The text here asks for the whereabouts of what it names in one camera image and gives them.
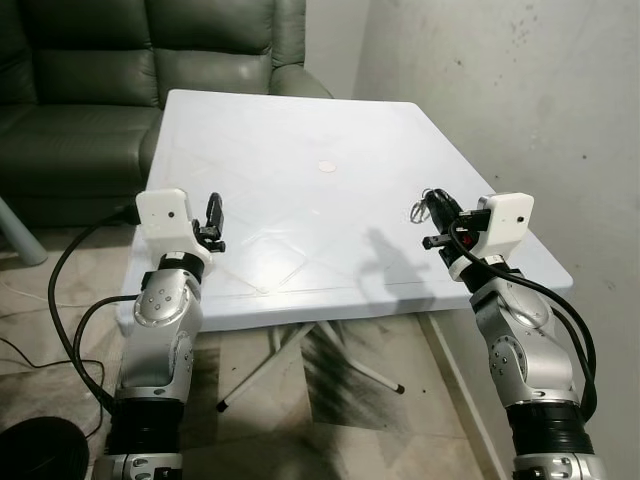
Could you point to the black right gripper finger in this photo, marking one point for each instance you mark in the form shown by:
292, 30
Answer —
444, 199
446, 218

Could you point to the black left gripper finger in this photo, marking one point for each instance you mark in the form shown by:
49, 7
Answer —
219, 210
209, 212

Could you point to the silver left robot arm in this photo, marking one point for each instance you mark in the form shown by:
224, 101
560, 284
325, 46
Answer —
160, 350

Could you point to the white folding table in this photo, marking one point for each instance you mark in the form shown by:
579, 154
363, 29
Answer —
330, 230

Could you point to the dark green leather sofa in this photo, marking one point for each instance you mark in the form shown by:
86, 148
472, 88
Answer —
80, 90

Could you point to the grey slanted pole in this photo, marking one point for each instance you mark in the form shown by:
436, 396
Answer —
22, 235

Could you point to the black round floor object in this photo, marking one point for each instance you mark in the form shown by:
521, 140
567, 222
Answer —
40, 452

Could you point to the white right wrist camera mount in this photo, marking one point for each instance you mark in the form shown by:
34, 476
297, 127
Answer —
505, 222

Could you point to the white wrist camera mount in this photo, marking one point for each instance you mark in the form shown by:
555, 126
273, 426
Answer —
165, 215
505, 222

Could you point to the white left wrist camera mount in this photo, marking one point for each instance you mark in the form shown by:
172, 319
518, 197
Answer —
165, 215

